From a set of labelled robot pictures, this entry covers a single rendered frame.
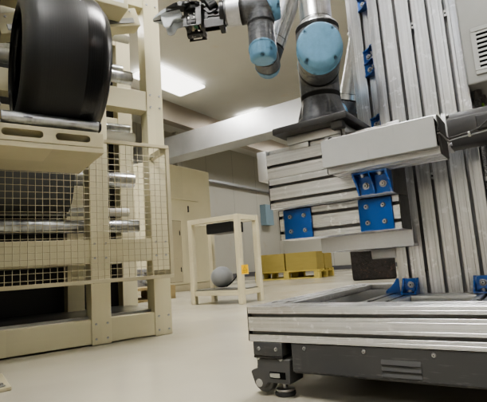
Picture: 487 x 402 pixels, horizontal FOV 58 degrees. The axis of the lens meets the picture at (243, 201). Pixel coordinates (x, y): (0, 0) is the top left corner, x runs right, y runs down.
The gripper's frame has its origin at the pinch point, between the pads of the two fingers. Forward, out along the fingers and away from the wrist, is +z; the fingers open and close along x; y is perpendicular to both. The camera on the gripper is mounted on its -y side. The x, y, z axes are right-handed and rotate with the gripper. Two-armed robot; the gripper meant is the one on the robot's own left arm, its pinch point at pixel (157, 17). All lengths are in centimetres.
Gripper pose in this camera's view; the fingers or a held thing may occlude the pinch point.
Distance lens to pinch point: 141.0
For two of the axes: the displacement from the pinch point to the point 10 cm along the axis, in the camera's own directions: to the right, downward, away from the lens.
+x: 1.6, 2.6, 9.5
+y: 0.5, 9.6, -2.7
